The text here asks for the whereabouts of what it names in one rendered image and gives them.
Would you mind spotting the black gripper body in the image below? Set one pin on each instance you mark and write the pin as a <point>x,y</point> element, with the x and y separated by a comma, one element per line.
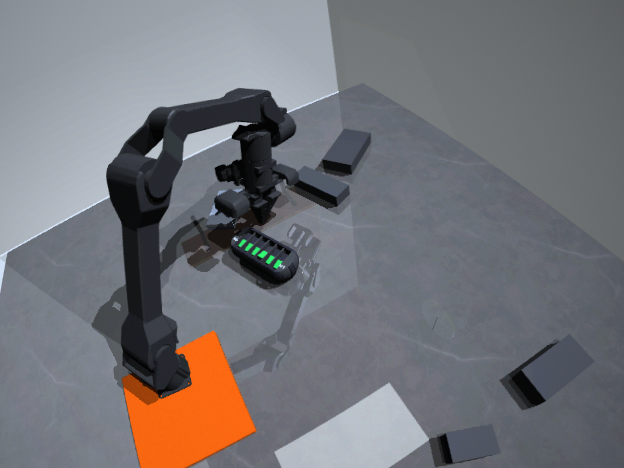
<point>258,177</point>

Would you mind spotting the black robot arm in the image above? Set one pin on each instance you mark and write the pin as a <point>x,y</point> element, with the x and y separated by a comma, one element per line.
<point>140,190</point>

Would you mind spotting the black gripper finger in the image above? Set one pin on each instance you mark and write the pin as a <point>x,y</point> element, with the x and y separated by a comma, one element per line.
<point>259,210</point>
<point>271,199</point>

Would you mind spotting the dark grey switch panel with green rocker switches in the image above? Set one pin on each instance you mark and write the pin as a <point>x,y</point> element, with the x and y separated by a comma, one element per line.
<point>272,258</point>

